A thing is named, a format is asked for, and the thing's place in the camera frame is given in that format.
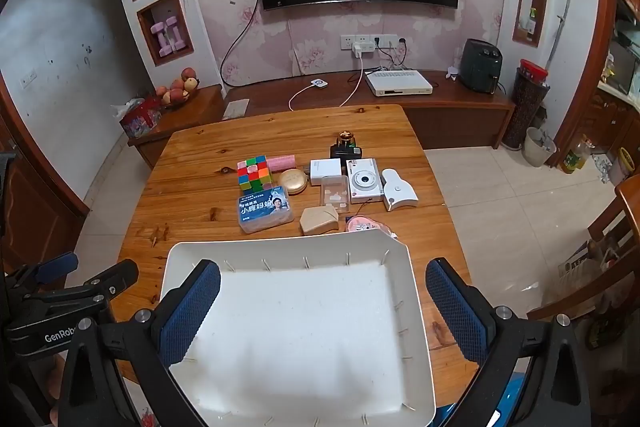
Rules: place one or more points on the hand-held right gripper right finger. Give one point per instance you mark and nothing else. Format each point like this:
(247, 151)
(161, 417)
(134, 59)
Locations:
(455, 312)

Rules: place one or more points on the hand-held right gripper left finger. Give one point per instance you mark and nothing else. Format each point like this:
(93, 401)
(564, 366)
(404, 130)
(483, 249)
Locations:
(190, 312)

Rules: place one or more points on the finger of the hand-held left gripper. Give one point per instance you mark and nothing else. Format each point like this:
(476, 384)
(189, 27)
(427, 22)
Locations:
(117, 274)
(57, 267)

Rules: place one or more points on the white plastic storage bin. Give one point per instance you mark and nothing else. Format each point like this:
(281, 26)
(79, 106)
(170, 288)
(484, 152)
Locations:
(300, 332)

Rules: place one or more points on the blue printed plastic box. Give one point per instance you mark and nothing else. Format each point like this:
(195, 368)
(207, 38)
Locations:
(262, 209)

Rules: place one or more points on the white plastic desk gadget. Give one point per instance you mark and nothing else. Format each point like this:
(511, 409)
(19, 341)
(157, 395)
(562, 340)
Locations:
(397, 189)

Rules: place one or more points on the multicolour puzzle cube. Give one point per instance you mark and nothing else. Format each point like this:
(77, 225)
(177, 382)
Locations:
(255, 172)

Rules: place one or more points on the white instant camera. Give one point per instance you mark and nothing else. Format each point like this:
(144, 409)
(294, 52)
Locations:
(365, 182)

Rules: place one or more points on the pink hair roller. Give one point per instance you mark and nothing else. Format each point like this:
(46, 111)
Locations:
(281, 163)

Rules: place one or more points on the white charger box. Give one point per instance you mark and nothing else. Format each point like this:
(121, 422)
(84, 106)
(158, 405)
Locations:
(324, 169)

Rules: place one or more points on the person's left hand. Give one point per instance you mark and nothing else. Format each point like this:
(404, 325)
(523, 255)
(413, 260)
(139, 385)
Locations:
(55, 387)

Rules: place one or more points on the brown wooden door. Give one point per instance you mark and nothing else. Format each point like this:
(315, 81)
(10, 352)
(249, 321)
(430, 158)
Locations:
(30, 207)

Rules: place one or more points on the blue plastic object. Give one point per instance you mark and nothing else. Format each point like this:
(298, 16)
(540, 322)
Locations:
(506, 402)

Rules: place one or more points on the pink round pouch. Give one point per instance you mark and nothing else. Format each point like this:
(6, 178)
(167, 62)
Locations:
(362, 223)

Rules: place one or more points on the cardboard box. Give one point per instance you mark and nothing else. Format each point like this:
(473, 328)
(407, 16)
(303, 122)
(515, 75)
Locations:
(585, 262)

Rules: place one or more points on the red gift box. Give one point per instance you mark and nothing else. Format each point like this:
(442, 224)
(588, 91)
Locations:
(140, 119)

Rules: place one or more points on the beige wedge-shaped case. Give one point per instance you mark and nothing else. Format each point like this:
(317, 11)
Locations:
(317, 221)

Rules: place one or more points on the gold round compact case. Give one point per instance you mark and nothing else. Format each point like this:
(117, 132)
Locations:
(293, 181)

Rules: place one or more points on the clear plastic box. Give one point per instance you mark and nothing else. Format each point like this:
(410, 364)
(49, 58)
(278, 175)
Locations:
(334, 194)

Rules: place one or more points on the white waste bin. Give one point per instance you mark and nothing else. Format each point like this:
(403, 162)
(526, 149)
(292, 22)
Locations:
(537, 152)

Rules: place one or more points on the bowl of peaches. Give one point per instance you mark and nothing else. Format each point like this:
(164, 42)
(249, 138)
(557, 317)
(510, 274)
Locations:
(175, 94)

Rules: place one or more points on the yellow cooking oil bottle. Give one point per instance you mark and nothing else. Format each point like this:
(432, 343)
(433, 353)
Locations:
(572, 157)

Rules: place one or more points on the wooden television cabinet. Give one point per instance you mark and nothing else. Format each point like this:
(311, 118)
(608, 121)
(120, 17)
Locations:
(450, 117)

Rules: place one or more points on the black perfume bottle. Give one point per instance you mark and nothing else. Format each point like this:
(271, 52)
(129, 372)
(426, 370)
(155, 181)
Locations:
(346, 148)

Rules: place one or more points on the sheet of paper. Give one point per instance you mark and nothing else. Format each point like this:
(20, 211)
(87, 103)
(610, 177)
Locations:
(235, 110)

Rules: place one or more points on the wooden chair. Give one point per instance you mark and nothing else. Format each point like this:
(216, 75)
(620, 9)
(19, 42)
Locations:
(630, 202)

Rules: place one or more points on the white set-top box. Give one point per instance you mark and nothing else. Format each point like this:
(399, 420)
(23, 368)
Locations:
(400, 83)

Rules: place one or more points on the small white ornament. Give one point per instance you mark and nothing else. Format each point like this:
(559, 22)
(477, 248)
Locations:
(451, 74)

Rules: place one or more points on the pink dumbbell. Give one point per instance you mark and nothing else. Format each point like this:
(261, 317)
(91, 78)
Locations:
(161, 39)
(177, 33)

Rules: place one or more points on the dark green air fryer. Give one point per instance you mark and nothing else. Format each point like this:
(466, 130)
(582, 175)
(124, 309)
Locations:
(480, 67)

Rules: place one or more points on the white charging puck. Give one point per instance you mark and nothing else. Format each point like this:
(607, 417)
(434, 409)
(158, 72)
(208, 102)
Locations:
(318, 84)

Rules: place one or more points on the white plug-in charger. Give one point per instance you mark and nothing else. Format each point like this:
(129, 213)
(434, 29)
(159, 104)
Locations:
(361, 49)

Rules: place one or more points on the long grey stick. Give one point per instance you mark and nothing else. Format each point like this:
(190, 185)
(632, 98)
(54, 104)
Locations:
(560, 27)

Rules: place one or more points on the white light switch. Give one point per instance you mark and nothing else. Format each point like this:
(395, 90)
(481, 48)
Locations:
(28, 78)

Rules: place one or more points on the white wall socket strip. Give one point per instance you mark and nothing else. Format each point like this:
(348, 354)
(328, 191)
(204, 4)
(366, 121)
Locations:
(385, 41)

